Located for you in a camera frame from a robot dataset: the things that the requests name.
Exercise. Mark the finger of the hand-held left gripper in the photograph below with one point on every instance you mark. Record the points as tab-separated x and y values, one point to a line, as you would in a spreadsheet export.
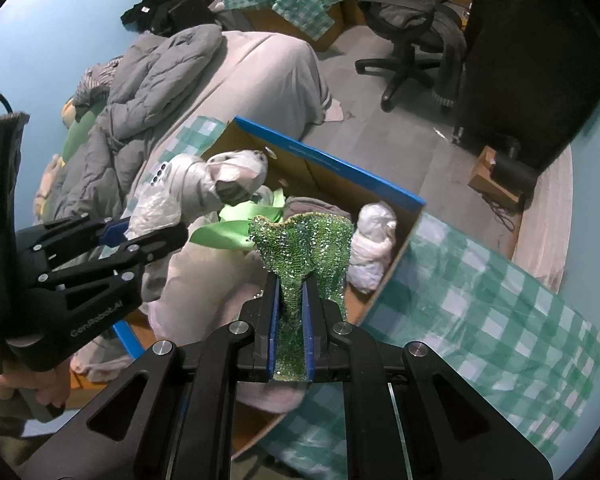
155	245
114	230

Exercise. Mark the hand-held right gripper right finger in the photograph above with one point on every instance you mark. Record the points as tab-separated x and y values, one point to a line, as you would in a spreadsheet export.
308	340

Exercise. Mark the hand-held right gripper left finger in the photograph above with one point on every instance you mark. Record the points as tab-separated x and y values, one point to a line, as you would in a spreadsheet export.
273	335

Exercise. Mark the pale pink fleece blanket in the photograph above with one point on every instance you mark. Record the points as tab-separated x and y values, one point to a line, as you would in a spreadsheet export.
200	285

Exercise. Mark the light green cloth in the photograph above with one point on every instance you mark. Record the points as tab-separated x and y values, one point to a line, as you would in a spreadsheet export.
230	230

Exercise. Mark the plastic-wrapped white plush toy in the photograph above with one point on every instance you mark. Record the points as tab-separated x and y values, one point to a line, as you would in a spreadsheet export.
200	180

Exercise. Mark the green sequin cloth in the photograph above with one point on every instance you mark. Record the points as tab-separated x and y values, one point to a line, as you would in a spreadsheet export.
305	245

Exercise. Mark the plastic-wrapped white cloth roll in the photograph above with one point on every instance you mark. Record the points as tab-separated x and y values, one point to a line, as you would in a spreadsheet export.
375	245

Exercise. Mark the cardboard box with blue rim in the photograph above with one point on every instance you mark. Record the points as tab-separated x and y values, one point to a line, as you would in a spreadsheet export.
330	175

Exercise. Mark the person's left forearm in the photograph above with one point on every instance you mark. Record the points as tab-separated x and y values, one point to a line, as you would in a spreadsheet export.
2	410

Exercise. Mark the person's left hand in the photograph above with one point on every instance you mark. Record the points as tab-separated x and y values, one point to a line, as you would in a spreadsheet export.
47	385

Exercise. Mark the tan plush toy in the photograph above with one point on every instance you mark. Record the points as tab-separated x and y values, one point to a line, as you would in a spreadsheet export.
47	185

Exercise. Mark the green plush toy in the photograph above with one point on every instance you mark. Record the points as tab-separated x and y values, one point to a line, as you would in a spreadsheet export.
77	135

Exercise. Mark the grey quilted jacket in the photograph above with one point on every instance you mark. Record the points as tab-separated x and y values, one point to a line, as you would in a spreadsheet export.
145	85

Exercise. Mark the striped grey cloth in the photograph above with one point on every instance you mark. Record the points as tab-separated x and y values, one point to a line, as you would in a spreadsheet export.
92	82

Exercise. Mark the green checkered bed cloth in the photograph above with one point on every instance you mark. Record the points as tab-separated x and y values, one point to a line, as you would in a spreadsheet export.
455	300

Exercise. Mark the beige blanket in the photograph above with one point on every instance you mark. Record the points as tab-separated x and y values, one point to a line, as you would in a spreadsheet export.
270	75

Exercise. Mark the black clothing pile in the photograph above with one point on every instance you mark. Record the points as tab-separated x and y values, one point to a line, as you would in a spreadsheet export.
165	5

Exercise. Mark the small cardboard box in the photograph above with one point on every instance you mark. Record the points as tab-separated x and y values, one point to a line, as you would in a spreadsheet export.
480	175

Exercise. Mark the large brown cardboard box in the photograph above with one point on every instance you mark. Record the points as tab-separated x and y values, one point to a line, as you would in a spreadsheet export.
330	35

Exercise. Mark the black office chair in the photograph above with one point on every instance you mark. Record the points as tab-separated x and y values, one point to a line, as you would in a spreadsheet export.
405	67

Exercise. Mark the grey garment on chair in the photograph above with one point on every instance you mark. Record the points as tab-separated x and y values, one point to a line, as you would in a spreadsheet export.
410	17

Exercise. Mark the black cabinet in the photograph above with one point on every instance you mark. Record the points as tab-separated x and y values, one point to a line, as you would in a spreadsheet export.
530	50

